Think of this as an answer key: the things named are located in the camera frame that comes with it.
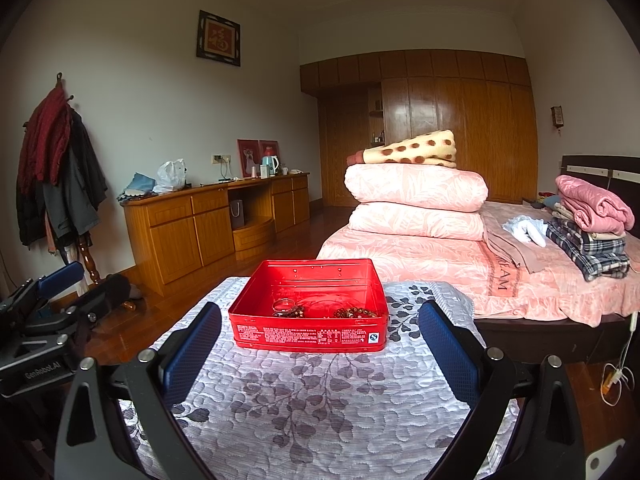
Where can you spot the silver bangle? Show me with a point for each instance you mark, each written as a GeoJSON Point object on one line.
{"type": "Point", "coordinates": [275, 306]}

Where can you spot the red tin box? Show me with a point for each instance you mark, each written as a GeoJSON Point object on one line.
{"type": "Point", "coordinates": [310, 335]}

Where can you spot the wall socket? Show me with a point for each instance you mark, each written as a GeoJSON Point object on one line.
{"type": "Point", "coordinates": [221, 159]}

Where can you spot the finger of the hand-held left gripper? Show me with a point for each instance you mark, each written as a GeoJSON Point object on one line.
{"type": "Point", "coordinates": [82, 317]}
{"type": "Point", "coordinates": [60, 278]}

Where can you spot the red framed picture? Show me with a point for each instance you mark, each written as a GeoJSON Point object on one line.
{"type": "Point", "coordinates": [269, 146]}
{"type": "Point", "coordinates": [247, 157]}

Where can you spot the grey paper bag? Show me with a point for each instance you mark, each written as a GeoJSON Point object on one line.
{"type": "Point", "coordinates": [237, 215]}

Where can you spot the coat rack with clothes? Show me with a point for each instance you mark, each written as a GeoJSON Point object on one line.
{"type": "Point", "coordinates": [57, 160]}

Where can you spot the blue cloth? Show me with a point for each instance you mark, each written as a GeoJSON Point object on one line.
{"type": "Point", "coordinates": [137, 185]}

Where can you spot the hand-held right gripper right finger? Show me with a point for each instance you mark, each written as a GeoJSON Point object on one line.
{"type": "Point", "coordinates": [450, 355]}

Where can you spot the wooden coat rack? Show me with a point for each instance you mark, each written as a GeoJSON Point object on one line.
{"type": "Point", "coordinates": [89, 260]}

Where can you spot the grey quilted bedspread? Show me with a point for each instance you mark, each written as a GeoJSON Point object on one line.
{"type": "Point", "coordinates": [310, 400]}

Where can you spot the pink bed cover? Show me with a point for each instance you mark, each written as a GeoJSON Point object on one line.
{"type": "Point", "coordinates": [425, 260]}

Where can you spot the yellow brown-spotted blanket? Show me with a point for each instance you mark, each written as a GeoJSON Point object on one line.
{"type": "Point", "coordinates": [425, 147]}

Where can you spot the wooden dresser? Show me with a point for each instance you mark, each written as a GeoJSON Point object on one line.
{"type": "Point", "coordinates": [175, 240]}

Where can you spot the dark wooden headboard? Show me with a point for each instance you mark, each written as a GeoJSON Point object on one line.
{"type": "Point", "coordinates": [585, 165]}

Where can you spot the framed wall picture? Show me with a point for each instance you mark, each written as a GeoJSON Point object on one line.
{"type": "Point", "coordinates": [219, 37]}

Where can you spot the folded pink quilt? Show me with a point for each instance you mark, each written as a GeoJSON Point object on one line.
{"type": "Point", "coordinates": [415, 220]}
{"type": "Point", "coordinates": [415, 187]}

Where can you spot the electric kettle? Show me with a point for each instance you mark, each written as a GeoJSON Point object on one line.
{"type": "Point", "coordinates": [270, 164]}

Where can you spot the white plastic bag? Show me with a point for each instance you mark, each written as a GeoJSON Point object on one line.
{"type": "Point", "coordinates": [170, 175]}

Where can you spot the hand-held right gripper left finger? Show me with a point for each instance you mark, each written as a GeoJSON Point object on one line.
{"type": "Point", "coordinates": [192, 345]}

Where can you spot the small wall ornament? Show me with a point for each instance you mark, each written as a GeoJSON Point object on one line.
{"type": "Point", "coordinates": [557, 116]}

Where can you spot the folded pink blanket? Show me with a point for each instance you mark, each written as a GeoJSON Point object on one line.
{"type": "Point", "coordinates": [595, 207]}

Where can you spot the plaid cloth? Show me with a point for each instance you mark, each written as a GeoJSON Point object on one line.
{"type": "Point", "coordinates": [590, 252]}

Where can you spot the white cloth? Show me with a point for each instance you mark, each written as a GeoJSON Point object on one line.
{"type": "Point", "coordinates": [525, 227]}

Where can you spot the beige cloth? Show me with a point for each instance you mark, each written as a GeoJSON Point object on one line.
{"type": "Point", "coordinates": [515, 256]}

